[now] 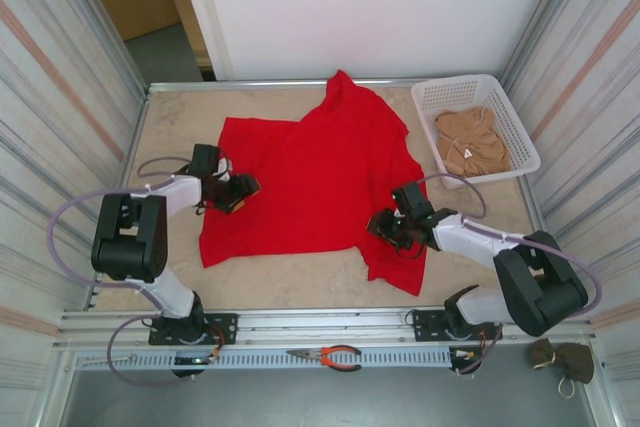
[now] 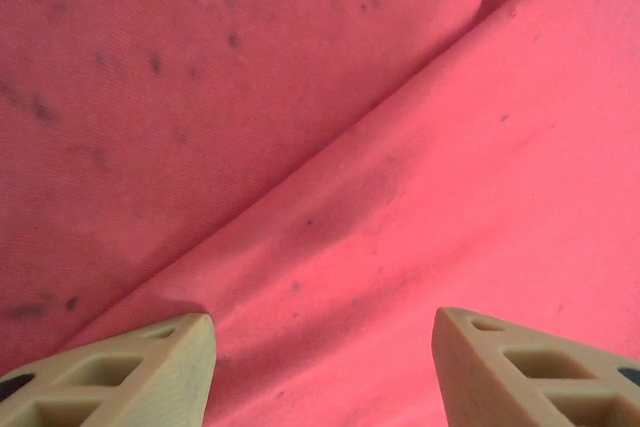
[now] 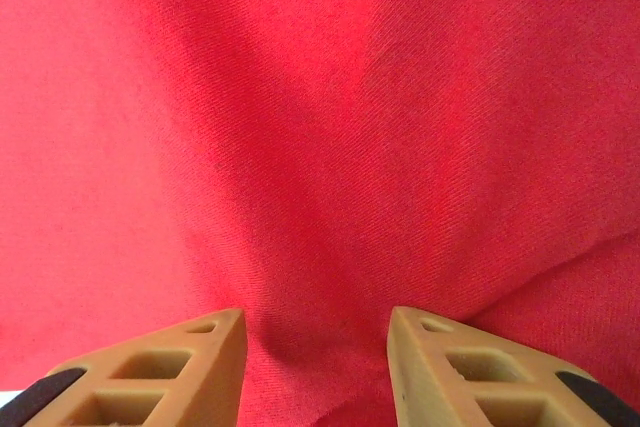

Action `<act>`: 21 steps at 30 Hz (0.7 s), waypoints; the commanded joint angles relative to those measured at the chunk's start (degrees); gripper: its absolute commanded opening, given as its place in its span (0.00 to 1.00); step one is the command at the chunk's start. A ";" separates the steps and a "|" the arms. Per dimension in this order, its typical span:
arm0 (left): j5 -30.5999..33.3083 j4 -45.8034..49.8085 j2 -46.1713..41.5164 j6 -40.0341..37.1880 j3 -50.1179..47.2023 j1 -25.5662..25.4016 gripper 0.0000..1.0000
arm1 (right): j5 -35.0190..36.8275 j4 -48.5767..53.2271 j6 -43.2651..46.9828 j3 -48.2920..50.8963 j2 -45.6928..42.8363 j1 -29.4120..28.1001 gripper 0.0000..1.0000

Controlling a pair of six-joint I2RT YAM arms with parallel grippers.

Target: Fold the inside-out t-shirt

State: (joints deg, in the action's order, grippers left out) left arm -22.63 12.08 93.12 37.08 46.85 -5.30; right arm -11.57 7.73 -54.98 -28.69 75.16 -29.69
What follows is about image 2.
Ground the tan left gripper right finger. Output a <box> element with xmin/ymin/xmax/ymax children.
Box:
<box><xmin>432</xmin><ymin>306</ymin><xmax>640</xmax><ymax>427</ymax></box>

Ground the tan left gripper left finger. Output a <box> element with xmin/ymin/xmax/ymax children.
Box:
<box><xmin>0</xmin><ymin>311</ymin><xmax>219</xmax><ymax>427</ymax></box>

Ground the red t-shirt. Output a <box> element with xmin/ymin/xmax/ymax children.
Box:
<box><xmin>0</xmin><ymin>0</ymin><xmax>640</xmax><ymax>427</ymax></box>

